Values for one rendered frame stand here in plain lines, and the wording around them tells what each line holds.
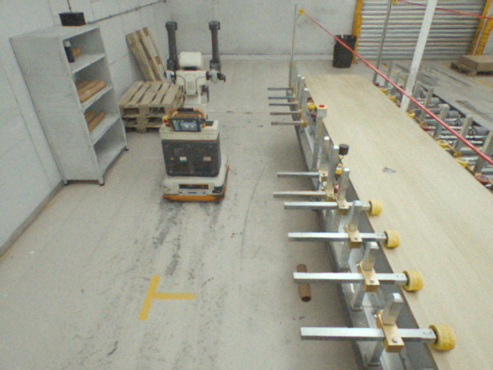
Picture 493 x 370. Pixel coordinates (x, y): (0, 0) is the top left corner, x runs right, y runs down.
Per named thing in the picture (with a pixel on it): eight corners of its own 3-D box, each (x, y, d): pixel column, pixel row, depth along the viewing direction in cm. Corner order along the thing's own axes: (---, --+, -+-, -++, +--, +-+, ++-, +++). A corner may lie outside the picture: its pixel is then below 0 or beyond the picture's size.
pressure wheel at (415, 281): (410, 273, 130) (401, 267, 138) (410, 293, 130) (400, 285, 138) (425, 273, 130) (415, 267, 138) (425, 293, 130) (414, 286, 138)
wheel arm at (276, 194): (273, 199, 203) (274, 193, 200) (273, 195, 206) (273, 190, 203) (342, 199, 202) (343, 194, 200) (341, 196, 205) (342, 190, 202)
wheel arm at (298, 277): (293, 283, 134) (294, 277, 132) (292, 277, 137) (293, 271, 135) (414, 285, 133) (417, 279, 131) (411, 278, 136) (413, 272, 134)
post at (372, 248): (349, 320, 154) (370, 247, 127) (348, 313, 157) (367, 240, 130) (356, 320, 154) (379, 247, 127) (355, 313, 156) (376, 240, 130)
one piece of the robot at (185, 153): (219, 187, 331) (215, 109, 285) (167, 186, 333) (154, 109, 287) (223, 171, 359) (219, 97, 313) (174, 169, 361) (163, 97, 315)
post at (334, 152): (323, 212, 213) (333, 147, 186) (322, 208, 216) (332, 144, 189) (328, 212, 213) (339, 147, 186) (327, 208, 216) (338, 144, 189)
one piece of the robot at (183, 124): (206, 136, 302) (203, 119, 283) (169, 135, 303) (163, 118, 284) (207, 127, 308) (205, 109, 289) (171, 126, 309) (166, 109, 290)
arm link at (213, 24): (207, 20, 301) (217, 20, 301) (209, 20, 314) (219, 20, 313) (210, 70, 320) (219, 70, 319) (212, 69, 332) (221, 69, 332)
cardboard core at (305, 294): (301, 295, 231) (296, 263, 256) (300, 302, 235) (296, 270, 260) (312, 295, 231) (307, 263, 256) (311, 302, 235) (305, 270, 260)
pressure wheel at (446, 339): (425, 324, 119) (431, 349, 115) (436, 323, 111) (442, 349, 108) (442, 324, 118) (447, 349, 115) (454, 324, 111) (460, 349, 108)
